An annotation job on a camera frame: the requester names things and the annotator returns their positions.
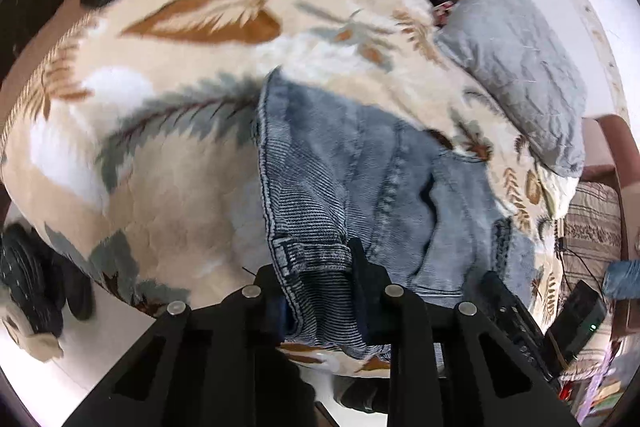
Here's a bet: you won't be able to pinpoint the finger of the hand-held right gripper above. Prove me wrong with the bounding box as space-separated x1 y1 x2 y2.
480 271 554 379

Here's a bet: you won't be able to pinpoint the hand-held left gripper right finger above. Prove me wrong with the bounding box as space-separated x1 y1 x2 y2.
347 237 581 427

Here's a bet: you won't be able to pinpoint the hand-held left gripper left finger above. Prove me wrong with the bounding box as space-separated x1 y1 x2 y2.
65 264 321 427

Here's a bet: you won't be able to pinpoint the blue denim pants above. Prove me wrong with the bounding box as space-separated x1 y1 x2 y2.
252 69 538 360

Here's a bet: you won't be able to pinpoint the blue cloth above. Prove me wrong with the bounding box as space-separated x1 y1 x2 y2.
602 259 640 300

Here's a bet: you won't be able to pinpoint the beige plaid cloth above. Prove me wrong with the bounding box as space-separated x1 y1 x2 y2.
560 179 623 288

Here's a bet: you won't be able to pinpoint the cream quilted cloth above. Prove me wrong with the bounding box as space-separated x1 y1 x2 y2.
542 169 581 220

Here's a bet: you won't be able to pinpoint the leaf printed beige blanket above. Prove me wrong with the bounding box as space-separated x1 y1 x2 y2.
0 0 581 378

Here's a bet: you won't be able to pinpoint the brown armchair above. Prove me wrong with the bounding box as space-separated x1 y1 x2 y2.
582 114 640 258

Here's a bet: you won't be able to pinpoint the black shoe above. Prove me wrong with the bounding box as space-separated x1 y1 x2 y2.
0 224 66 338

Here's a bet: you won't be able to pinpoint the grey quilted pillow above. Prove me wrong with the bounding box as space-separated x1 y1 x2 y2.
435 0 588 180

